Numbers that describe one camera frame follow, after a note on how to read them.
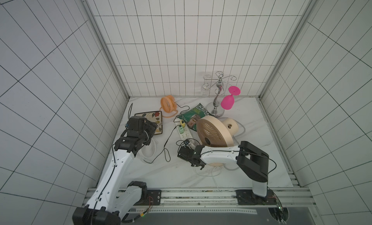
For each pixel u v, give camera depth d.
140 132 0.57
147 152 0.79
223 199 0.74
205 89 0.88
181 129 0.92
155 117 1.06
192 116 0.98
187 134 0.95
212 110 1.10
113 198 0.41
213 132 0.63
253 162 0.47
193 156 0.62
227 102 0.93
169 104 1.01
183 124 0.95
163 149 0.88
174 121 1.00
